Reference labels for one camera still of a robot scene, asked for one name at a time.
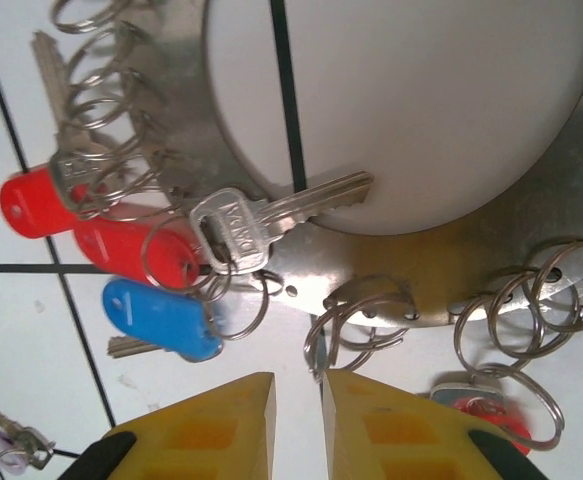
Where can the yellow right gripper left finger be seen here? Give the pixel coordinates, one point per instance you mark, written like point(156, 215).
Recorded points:
point(196, 435)

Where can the blue plastic key tag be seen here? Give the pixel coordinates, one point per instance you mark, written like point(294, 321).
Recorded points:
point(156, 315)

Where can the red plastic key tag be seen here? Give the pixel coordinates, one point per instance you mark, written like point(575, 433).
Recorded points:
point(116, 240)
point(31, 205)
point(513, 430)

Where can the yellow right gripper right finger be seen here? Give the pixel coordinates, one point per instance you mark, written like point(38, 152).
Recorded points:
point(396, 440)

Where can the silver key with embossed lettering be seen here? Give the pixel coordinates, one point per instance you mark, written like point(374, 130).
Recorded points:
point(236, 225)

